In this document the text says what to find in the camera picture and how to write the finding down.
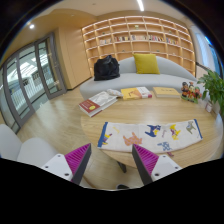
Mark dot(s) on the round ceiling spotlight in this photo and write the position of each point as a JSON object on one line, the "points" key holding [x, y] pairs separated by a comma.
{"points": [[31, 26]]}

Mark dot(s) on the white towel with animal print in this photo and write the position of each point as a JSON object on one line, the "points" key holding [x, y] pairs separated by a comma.
{"points": [[146, 135]]}

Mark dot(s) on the grey-framed glass doors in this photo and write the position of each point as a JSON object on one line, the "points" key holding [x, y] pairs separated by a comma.
{"points": [[30, 80]]}

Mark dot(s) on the flat yellow book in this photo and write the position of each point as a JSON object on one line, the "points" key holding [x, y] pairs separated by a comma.
{"points": [[166, 92]]}

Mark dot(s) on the black bag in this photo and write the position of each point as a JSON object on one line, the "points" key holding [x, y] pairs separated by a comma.
{"points": [[106, 68]]}

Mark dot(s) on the yellow cushion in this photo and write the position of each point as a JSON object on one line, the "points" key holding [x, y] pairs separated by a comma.
{"points": [[146, 64]]}

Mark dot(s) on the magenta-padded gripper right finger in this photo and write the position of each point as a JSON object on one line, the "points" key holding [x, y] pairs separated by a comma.
{"points": [[146, 159]]}

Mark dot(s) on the green potted plant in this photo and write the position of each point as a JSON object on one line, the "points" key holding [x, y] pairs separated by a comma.
{"points": [[213, 87]]}

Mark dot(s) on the long ceiling light strip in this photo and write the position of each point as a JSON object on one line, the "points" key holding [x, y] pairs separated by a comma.
{"points": [[140, 5]]}

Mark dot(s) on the wooden wall shelf unit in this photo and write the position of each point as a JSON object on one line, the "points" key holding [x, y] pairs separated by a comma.
{"points": [[140, 36]]}

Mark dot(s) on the grey curved sofa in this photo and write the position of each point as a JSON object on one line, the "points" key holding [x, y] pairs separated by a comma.
{"points": [[133, 81]]}

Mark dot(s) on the white chair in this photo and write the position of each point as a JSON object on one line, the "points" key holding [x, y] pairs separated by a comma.
{"points": [[33, 151]]}

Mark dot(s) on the yellow and white book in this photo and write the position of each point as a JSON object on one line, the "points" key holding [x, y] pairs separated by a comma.
{"points": [[133, 93]]}

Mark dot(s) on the window with white curtain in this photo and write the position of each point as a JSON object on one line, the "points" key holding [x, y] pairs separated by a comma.
{"points": [[208, 53]]}

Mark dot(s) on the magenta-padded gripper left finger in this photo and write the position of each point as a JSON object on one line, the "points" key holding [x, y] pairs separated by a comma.
{"points": [[77, 158]]}

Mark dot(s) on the small white and red can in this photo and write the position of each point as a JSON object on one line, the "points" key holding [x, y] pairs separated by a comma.
{"points": [[208, 107]]}

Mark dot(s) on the colourful figurine group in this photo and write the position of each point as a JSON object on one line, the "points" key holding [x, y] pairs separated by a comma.
{"points": [[190, 92]]}

